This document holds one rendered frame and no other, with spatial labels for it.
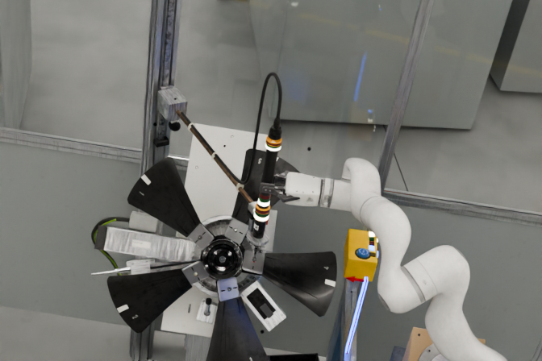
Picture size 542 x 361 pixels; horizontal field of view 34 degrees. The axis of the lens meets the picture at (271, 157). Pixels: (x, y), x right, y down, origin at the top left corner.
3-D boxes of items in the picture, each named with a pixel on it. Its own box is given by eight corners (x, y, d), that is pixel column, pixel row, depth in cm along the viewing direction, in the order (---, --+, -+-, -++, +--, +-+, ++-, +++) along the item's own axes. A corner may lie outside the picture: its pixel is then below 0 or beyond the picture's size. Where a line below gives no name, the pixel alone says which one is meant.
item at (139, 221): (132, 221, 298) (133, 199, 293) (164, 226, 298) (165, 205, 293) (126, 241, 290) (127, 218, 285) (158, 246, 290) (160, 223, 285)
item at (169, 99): (154, 107, 309) (156, 87, 304) (173, 104, 312) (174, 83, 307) (167, 123, 302) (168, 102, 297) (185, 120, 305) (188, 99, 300)
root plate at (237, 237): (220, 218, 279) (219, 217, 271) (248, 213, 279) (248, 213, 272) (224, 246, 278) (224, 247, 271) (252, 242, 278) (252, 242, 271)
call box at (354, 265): (343, 250, 317) (348, 227, 311) (371, 254, 318) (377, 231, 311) (342, 280, 304) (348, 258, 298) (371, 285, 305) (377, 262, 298)
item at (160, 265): (203, 263, 282) (92, 277, 281) (202, 256, 282) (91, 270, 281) (202, 263, 280) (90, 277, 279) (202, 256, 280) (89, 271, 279)
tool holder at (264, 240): (238, 230, 270) (242, 205, 265) (258, 224, 274) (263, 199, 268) (252, 248, 264) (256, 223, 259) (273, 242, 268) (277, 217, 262)
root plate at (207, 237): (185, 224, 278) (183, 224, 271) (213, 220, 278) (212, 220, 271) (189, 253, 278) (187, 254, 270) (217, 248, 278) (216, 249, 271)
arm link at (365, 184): (368, 167, 229) (339, 153, 259) (357, 228, 230) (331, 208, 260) (402, 172, 230) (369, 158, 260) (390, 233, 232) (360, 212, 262)
